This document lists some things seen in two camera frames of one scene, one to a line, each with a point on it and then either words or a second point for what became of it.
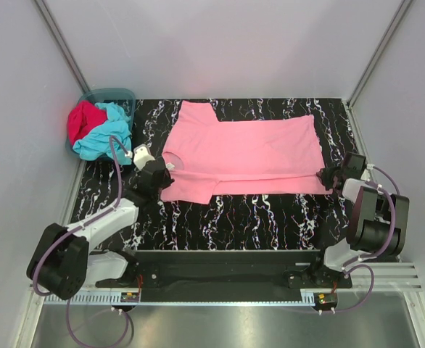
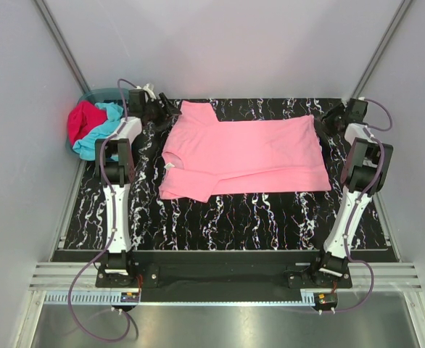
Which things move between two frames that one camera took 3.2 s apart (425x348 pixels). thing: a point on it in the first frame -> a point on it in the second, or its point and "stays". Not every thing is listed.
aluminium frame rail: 388,277 stays
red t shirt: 83,118 stays
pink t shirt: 207,157 stays
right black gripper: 324,175 -> 339,109
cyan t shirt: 96,144 stays
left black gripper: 167,181 -> 167,112
